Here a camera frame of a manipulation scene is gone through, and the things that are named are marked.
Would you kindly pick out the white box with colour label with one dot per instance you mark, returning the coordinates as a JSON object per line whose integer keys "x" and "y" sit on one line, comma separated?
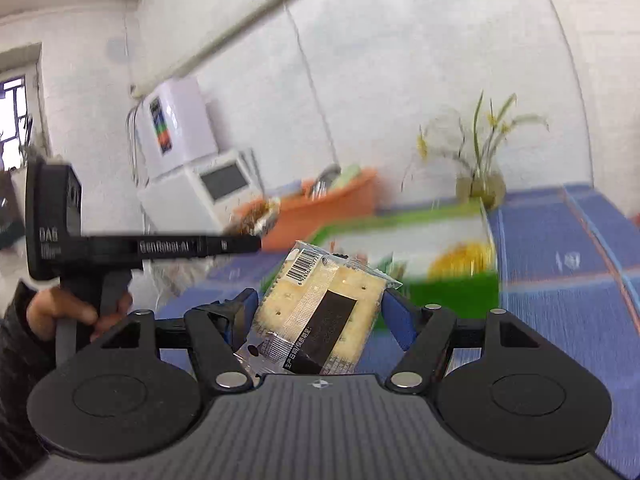
{"x": 175, "y": 125}

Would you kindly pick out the clear packet with orange stripes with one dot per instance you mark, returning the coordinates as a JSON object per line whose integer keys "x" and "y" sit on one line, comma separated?
{"x": 257, "y": 217}

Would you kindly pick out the window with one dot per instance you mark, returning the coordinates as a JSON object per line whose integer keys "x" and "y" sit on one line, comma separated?
{"x": 15, "y": 115}

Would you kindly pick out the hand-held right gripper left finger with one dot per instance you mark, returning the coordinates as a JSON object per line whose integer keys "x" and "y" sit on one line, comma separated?
{"x": 246, "y": 307}

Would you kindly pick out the white machine with screen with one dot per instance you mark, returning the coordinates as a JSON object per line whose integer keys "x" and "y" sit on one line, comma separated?
{"x": 200, "y": 195}

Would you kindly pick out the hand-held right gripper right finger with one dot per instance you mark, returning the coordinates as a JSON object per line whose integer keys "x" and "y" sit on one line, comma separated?
{"x": 399, "y": 320}

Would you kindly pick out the orange plastic basin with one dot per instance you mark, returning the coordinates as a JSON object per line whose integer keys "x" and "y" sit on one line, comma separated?
{"x": 325, "y": 205}

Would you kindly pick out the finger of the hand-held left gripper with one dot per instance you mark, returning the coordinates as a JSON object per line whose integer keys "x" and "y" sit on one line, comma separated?
{"x": 170, "y": 246}

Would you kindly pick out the person's left forearm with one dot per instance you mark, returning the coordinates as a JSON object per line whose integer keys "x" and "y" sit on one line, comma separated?
{"x": 20, "y": 385}

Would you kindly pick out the plant in glass vase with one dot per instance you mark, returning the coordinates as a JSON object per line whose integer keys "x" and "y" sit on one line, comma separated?
{"x": 475, "y": 160}

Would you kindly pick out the blue checked tablecloth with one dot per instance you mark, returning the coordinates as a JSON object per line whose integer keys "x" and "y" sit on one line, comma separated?
{"x": 560, "y": 270}

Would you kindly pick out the green cardboard box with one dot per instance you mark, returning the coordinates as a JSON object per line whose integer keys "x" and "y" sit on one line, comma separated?
{"x": 430, "y": 260}

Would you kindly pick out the person's left hand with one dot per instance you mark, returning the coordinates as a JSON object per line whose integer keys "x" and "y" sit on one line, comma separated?
{"x": 60, "y": 307}

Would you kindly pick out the yellow snack packet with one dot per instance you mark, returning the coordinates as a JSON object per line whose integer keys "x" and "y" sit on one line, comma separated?
{"x": 462, "y": 260}

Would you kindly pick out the clear cracker packet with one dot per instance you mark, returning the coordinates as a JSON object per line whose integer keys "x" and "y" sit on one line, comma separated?
{"x": 320, "y": 310}

